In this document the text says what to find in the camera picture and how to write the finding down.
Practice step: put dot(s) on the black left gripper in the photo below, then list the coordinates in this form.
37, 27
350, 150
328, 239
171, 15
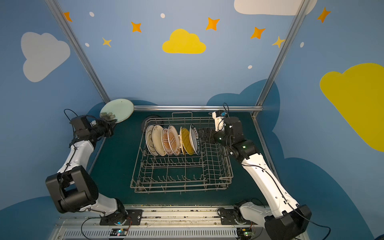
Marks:
106, 125

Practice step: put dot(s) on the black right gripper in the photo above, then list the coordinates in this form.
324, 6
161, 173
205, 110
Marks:
210, 135

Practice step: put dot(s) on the white plate green text rim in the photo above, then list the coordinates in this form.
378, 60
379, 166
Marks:
194, 139

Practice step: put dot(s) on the yellow woven plate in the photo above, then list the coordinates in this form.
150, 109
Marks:
187, 143

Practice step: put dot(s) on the pale green floral plate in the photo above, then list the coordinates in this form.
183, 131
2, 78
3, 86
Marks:
119, 110

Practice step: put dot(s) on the white plate black emblem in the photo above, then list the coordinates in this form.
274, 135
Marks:
149, 141

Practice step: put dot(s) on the dark black plate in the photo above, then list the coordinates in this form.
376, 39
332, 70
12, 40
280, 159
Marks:
151, 120

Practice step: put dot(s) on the cream plate floral rim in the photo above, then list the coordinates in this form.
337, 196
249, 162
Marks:
157, 140

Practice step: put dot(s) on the orange woven plate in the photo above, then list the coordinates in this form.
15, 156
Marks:
181, 141

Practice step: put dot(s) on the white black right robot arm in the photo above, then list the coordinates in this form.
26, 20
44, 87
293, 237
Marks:
285, 219

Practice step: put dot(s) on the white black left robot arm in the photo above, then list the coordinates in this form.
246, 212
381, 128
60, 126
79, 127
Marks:
72, 189

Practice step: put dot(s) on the right green circuit board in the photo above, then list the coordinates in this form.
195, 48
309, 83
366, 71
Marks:
244, 234

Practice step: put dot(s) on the green circuit board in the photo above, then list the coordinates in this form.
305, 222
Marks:
244, 234
119, 232

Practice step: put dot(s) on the left green circuit board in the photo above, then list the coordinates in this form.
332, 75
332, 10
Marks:
119, 232

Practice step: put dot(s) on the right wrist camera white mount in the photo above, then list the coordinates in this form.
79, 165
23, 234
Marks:
218, 117

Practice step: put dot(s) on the grey wire dish rack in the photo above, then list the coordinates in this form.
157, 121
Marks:
210, 170

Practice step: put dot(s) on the horizontal aluminium frame bar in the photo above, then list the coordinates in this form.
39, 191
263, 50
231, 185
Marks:
155, 108

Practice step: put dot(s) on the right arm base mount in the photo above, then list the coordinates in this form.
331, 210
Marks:
227, 216

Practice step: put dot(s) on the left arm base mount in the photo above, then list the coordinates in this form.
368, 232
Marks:
130, 217

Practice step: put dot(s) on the aluminium rail base frame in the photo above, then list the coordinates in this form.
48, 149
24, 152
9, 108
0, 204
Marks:
158, 223

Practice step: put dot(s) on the left diagonal aluminium post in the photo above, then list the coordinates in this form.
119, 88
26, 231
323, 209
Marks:
64, 24

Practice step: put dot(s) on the diagonal aluminium post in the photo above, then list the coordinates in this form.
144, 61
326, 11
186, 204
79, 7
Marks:
64, 24
292, 32

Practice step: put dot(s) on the right diagonal aluminium post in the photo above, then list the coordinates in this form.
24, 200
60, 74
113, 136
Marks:
292, 32

